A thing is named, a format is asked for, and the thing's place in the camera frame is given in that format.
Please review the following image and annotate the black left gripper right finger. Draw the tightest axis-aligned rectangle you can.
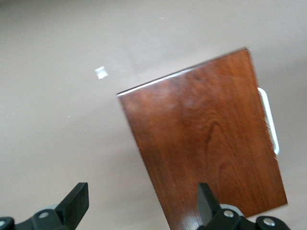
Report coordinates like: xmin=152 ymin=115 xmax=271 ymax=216
xmin=196 ymin=182 xmax=292 ymax=230

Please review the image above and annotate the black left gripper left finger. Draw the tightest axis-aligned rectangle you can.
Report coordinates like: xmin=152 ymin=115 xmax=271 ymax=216
xmin=0 ymin=182 xmax=90 ymax=230

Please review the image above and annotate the wooden drawer with white handle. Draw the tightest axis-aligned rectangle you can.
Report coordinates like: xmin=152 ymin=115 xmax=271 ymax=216
xmin=256 ymin=87 xmax=281 ymax=156

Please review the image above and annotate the dark brown wooden cabinet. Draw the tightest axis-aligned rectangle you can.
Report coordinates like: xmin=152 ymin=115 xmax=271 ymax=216
xmin=116 ymin=46 xmax=288 ymax=230

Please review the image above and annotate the small tape patch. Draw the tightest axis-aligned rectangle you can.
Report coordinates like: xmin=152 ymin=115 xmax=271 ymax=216
xmin=94 ymin=66 xmax=109 ymax=80

